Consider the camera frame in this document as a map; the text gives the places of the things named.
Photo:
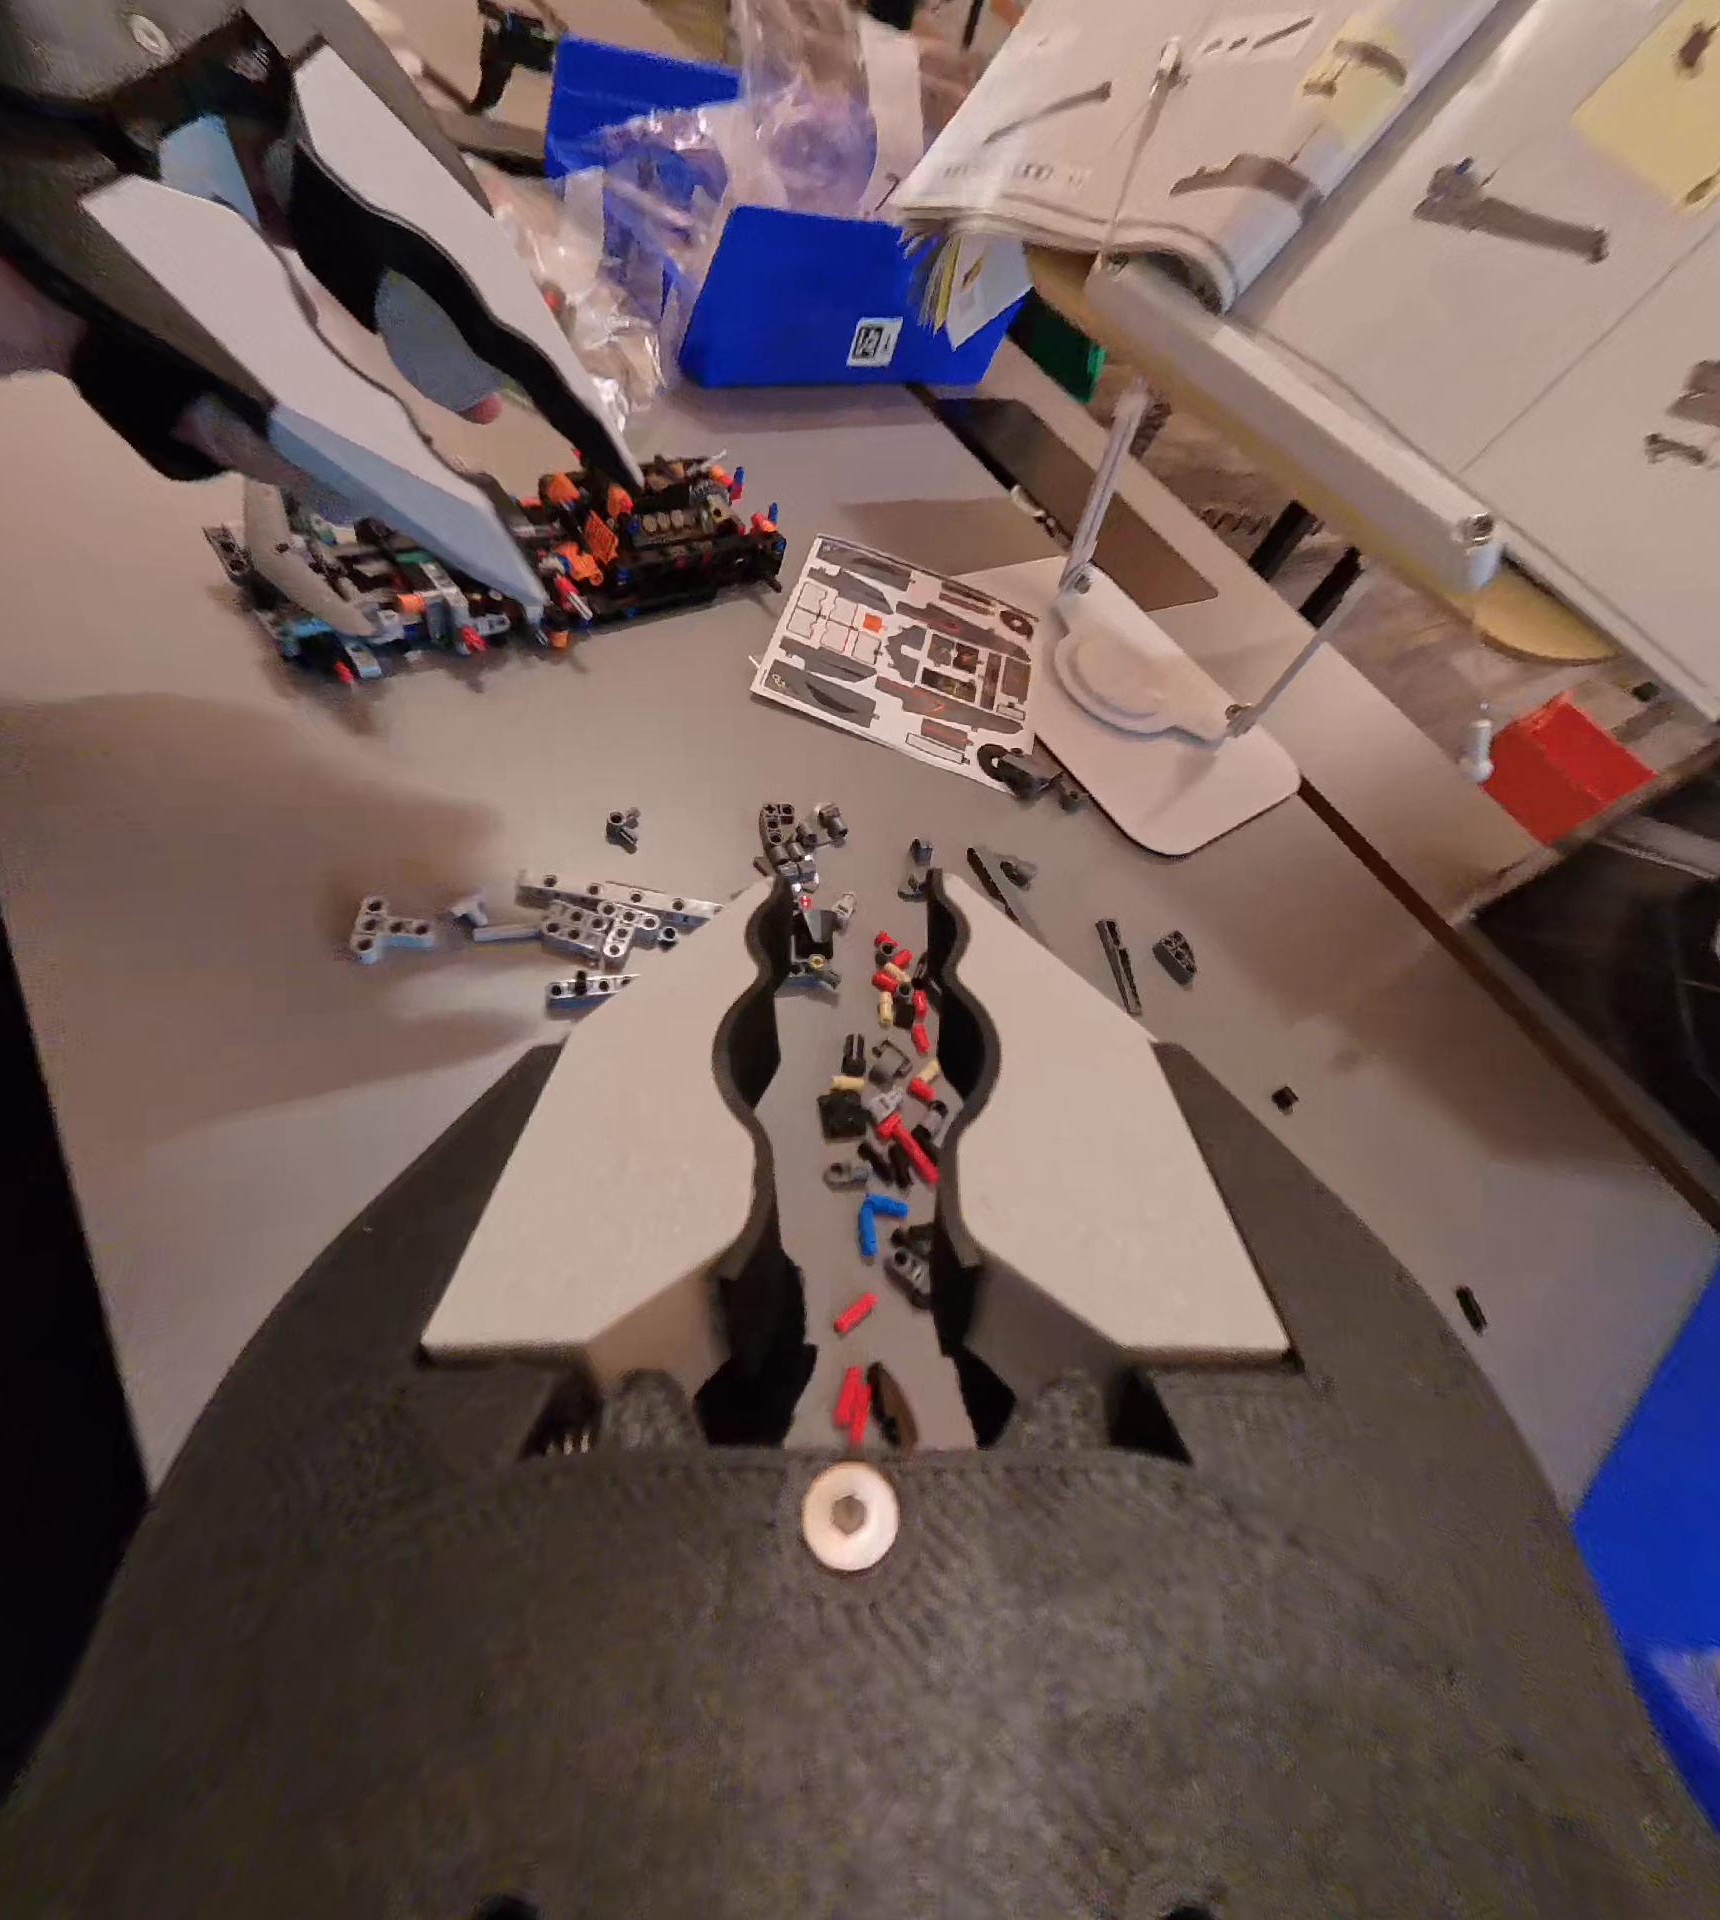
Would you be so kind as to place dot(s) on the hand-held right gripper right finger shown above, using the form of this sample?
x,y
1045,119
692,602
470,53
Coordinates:
x,y
1100,1200

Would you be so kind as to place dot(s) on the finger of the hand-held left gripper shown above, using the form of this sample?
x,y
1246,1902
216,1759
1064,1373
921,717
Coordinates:
x,y
365,129
229,285

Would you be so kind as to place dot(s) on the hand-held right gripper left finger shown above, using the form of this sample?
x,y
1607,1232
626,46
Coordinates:
x,y
605,1200

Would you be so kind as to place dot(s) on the pile of lego pieces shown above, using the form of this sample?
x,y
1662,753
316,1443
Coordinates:
x,y
902,1003

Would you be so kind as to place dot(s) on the partly built lego model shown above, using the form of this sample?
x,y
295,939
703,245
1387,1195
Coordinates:
x,y
620,540

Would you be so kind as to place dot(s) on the light grey long lego beam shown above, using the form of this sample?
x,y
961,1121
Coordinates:
x,y
605,903

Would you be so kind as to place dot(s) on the black lego set box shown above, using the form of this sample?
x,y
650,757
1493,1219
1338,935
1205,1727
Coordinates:
x,y
1699,960

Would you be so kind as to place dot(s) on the blue plastic bin with tag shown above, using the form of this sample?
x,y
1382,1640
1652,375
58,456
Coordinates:
x,y
799,300

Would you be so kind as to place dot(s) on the sticker sheet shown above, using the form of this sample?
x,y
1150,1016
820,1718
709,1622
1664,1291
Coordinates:
x,y
874,646

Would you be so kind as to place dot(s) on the red box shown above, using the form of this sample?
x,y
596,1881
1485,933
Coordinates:
x,y
1564,766

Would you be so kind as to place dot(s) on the green bin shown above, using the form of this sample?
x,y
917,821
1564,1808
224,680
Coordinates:
x,y
1062,352

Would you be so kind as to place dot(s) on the instruction booklet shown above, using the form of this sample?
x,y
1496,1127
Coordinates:
x,y
1549,375

